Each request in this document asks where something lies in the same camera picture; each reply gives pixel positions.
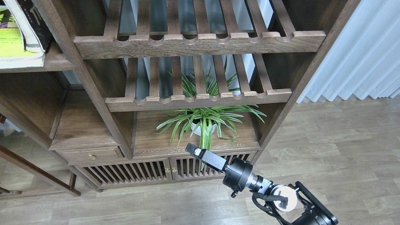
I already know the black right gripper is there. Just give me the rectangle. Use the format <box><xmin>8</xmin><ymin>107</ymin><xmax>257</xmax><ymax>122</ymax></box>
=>
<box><xmin>185</xmin><ymin>143</ymin><xmax>253</xmax><ymax>198</ymax></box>

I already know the dark maroon book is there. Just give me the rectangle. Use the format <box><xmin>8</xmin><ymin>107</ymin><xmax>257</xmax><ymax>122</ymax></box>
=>
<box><xmin>4</xmin><ymin>0</ymin><xmax>52</xmax><ymax>53</ymax></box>

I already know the yellow green book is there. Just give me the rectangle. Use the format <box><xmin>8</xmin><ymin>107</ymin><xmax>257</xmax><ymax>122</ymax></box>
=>
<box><xmin>0</xmin><ymin>5</ymin><xmax>44</xmax><ymax>69</ymax></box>

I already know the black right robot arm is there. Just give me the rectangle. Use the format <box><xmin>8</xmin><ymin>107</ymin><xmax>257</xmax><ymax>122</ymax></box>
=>
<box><xmin>185</xmin><ymin>143</ymin><xmax>338</xmax><ymax>225</ymax></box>

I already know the green spider plant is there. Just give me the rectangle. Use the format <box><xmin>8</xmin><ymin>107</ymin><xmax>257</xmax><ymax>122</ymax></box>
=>
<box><xmin>153</xmin><ymin>66</ymin><xmax>267</xmax><ymax>150</ymax></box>

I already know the dark wooden bookshelf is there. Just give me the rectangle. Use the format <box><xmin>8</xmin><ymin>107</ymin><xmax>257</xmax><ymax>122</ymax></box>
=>
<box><xmin>1</xmin><ymin>0</ymin><xmax>360</xmax><ymax>191</ymax></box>

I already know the brass drawer knob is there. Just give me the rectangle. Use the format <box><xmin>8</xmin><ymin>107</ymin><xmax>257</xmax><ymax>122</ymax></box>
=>
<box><xmin>88</xmin><ymin>153</ymin><xmax>96</xmax><ymax>160</ymax></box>

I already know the white pleated curtain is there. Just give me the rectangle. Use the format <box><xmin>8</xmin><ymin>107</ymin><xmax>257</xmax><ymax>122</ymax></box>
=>
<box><xmin>296</xmin><ymin>0</ymin><xmax>400</xmax><ymax>103</ymax></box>

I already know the dark wooden side frame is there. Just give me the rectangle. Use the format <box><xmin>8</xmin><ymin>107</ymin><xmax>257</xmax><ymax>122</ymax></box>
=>
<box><xmin>0</xmin><ymin>114</ymin><xmax>82</xmax><ymax>200</ymax></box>

